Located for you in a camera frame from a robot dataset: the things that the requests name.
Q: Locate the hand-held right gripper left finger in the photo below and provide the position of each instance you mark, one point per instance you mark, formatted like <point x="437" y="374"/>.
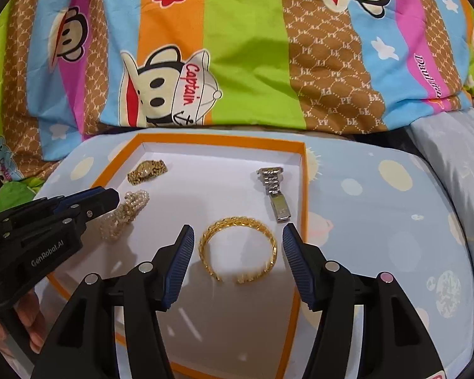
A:
<point x="179" y="268"/>

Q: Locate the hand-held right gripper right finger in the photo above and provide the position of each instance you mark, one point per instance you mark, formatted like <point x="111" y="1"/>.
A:
<point x="296" y="268"/>

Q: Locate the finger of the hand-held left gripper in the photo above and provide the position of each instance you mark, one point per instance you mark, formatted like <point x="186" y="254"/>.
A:
<point x="79" y="196"/>
<point x="98" y="205"/>

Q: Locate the orange jewelry box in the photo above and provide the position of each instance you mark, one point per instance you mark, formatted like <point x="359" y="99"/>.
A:
<point x="221" y="189"/>

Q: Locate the person's left hand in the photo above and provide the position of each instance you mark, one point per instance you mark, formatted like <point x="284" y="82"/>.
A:
<point x="29" y="319"/>

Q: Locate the gold wristwatch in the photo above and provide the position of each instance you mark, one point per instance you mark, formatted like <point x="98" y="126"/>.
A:
<point x="146" y="171"/>

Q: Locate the silver wristwatch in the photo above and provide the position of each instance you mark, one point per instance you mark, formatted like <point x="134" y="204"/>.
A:
<point x="272" y="183"/>

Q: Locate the light blue spotted quilt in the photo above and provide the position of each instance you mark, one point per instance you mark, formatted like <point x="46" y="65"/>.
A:
<point x="379" y="225"/>

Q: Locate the pale blue bed sheet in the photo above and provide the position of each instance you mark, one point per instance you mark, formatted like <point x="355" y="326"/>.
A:
<point x="454" y="154"/>

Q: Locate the striped cartoon monkey blanket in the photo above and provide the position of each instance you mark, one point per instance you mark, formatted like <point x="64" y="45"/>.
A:
<point x="245" y="47"/>

